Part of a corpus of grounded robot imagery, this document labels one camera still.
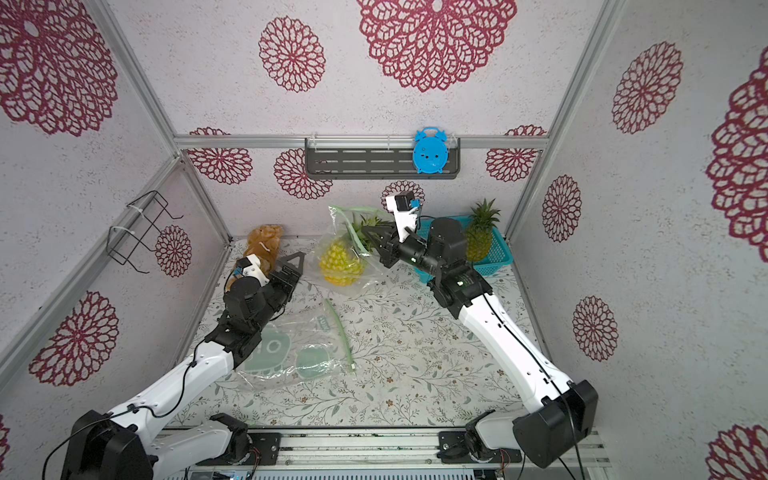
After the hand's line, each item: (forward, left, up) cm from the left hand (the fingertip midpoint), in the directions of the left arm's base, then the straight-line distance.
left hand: (301, 263), depth 77 cm
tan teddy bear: (+24, +22, -18) cm, 36 cm away
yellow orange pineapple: (-5, -12, +7) cm, 15 cm away
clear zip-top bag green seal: (-13, +6, -27) cm, 30 cm away
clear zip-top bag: (-2, -19, -1) cm, 19 cm away
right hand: (-3, -17, +17) cm, 24 cm away
